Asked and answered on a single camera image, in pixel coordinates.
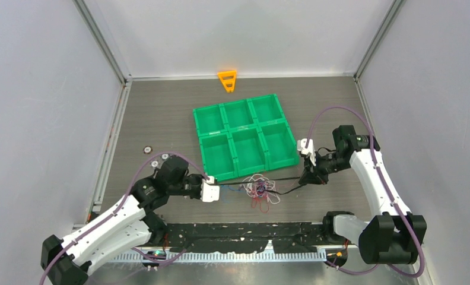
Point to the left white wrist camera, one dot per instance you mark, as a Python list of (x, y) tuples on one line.
[(210, 191)]

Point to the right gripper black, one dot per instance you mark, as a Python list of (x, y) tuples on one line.
[(314, 174)]

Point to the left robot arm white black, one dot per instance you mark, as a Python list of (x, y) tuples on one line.
[(131, 222)]

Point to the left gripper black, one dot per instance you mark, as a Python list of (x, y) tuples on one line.
[(199, 178)]

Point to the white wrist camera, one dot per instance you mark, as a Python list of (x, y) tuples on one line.
[(210, 191), (306, 150)]

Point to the green plastic bin tray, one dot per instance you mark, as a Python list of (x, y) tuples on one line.
[(243, 137)]

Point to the orange triangular plastic piece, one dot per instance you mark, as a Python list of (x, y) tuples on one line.
[(228, 80)]

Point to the perforated metal rail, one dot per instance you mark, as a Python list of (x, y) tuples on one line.
[(267, 255)]

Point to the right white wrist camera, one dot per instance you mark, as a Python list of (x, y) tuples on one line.
[(306, 150)]

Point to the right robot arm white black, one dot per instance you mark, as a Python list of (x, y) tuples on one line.
[(394, 234)]

